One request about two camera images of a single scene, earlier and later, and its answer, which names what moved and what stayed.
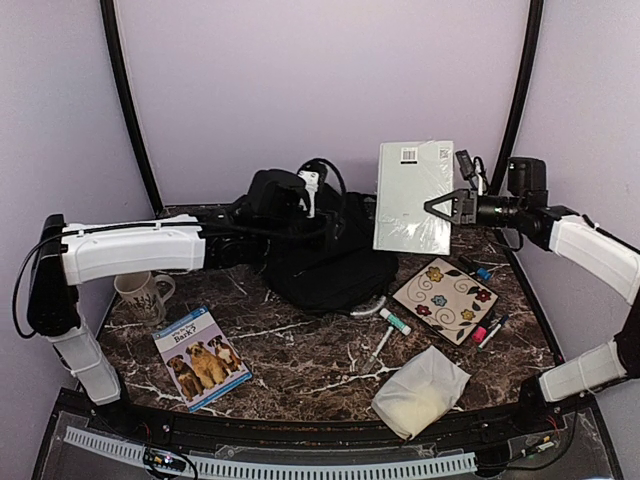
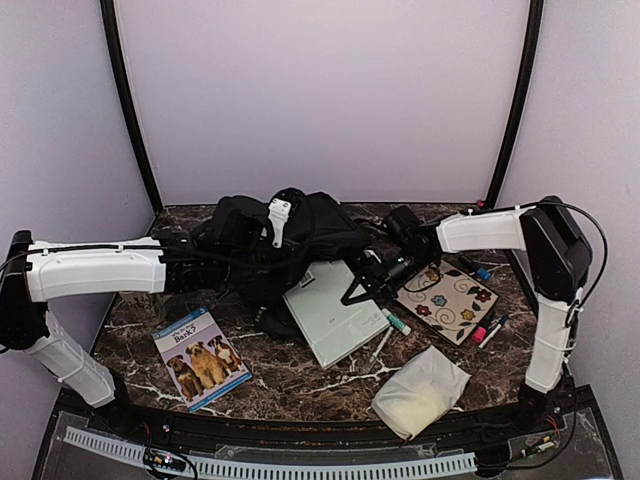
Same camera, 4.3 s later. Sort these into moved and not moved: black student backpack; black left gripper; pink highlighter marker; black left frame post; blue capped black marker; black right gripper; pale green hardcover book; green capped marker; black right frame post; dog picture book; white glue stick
Moved: black student backpack; black right gripper; black left gripper; pale green hardcover book
Not moved: black left frame post; blue capped black marker; black right frame post; green capped marker; pink highlighter marker; white glue stick; dog picture book
